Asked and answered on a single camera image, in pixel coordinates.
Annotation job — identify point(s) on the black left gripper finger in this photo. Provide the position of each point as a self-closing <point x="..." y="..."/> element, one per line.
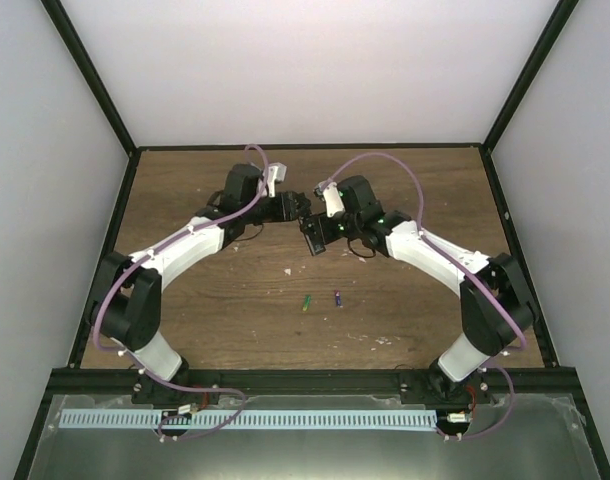
<point x="301" y="201"/>
<point x="302" y="215"/>

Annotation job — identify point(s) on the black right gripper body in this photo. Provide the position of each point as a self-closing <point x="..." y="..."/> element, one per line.
<point x="329" y="235"/>

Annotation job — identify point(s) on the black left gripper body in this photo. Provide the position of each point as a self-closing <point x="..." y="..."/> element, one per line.
<point x="283" y="212"/>

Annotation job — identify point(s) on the black remote control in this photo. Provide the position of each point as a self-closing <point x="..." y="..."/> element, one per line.
<point x="311" y="229"/>

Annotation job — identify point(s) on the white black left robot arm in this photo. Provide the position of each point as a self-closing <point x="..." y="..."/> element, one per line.
<point x="125" y="303"/>

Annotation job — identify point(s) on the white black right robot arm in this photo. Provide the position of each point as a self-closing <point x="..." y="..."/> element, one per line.
<point x="496" y="304"/>

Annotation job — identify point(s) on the green AAA battery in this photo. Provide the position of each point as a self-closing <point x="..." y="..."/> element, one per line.
<point x="306" y="303"/>

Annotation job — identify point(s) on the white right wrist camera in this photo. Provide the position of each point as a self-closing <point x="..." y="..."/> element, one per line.
<point x="328" y="192"/>

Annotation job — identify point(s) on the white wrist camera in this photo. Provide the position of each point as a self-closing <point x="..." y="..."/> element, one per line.
<point x="276" y="174"/>
<point x="328" y="192"/>

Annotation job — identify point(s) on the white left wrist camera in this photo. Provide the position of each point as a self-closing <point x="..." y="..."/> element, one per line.
<point x="276" y="174"/>

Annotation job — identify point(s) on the black enclosure frame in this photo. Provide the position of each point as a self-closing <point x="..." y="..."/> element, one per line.
<point x="292" y="363"/>

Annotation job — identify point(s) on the light blue slotted cable duct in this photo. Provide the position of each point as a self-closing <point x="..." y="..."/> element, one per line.
<point x="394" y="420"/>

